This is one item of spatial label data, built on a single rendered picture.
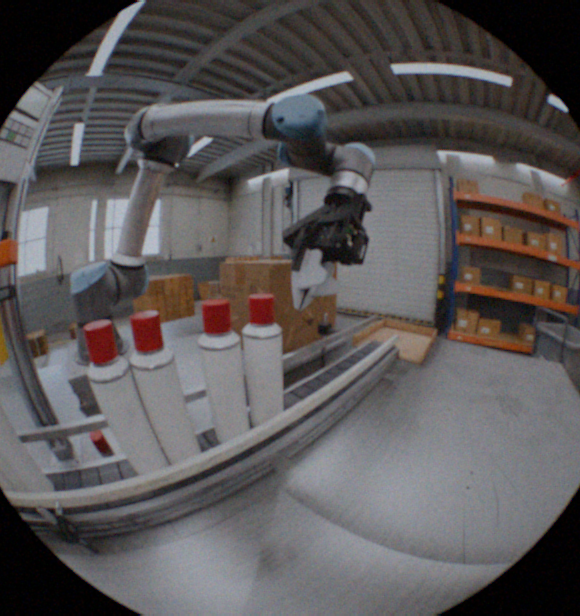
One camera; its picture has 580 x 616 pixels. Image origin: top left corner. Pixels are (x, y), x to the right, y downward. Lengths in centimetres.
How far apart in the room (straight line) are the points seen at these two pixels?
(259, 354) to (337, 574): 28
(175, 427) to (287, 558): 19
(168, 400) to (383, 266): 421
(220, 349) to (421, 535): 36
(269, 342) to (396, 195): 425
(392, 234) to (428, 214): 81
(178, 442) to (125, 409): 8
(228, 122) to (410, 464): 62
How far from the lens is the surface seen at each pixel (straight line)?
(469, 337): 367
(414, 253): 421
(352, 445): 42
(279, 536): 27
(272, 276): 55
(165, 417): 26
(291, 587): 25
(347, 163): 45
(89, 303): 60
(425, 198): 435
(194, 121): 44
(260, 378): 30
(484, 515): 41
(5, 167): 42
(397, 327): 105
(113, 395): 23
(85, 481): 38
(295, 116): 33
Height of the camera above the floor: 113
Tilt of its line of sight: 13 degrees down
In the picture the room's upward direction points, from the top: straight up
